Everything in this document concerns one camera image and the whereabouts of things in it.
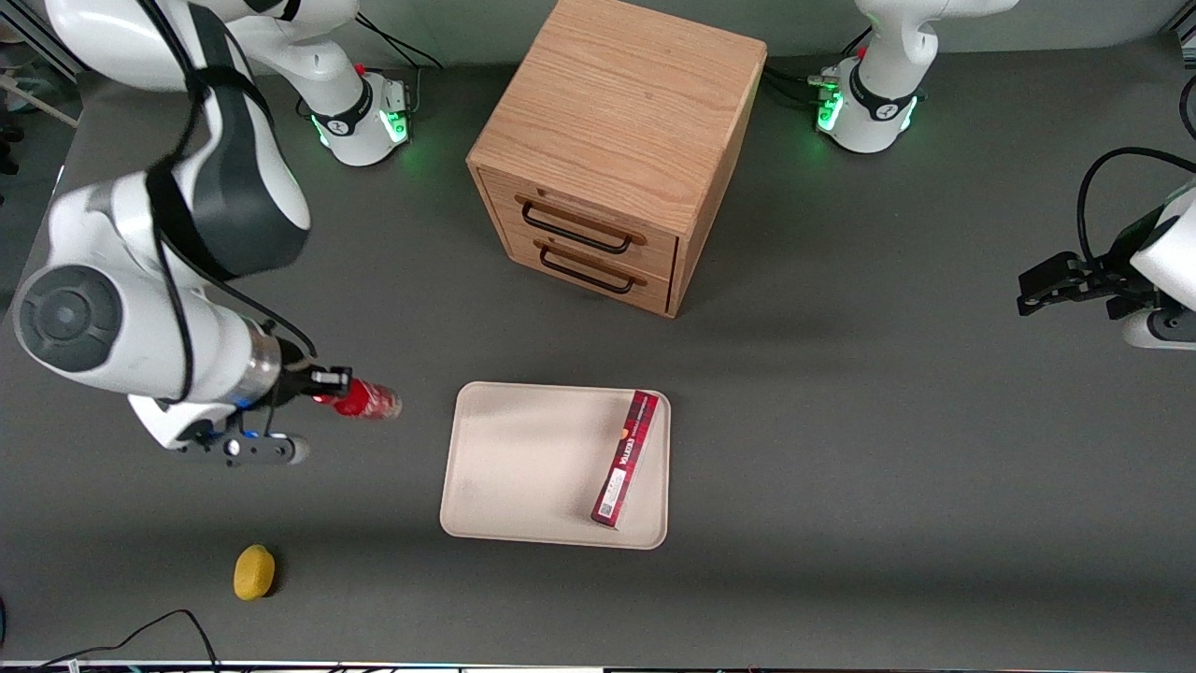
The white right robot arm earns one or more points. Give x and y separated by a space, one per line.
112 327

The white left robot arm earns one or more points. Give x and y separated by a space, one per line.
874 103

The lower wooden drawer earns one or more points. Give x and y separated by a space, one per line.
584 280

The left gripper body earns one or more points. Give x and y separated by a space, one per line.
1114 274

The white rectangular tray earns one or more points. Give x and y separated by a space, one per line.
533 467

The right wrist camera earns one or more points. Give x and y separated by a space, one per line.
248 451

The wooden drawer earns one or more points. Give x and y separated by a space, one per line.
579 210
584 280

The wooden drawer cabinet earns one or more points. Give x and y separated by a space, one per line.
617 103

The yellow lemon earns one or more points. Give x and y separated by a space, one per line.
253 572

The long red cardboard box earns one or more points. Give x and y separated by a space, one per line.
626 458

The metal frame beside table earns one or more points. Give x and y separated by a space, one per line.
28 93

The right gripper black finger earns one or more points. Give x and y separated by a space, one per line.
327 378
297 396

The red soda can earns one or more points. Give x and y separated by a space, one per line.
369 400

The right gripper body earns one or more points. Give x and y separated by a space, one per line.
295 383

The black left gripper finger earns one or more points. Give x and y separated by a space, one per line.
1056 297
1051 273

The upper wooden drawer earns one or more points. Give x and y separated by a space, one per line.
579 210

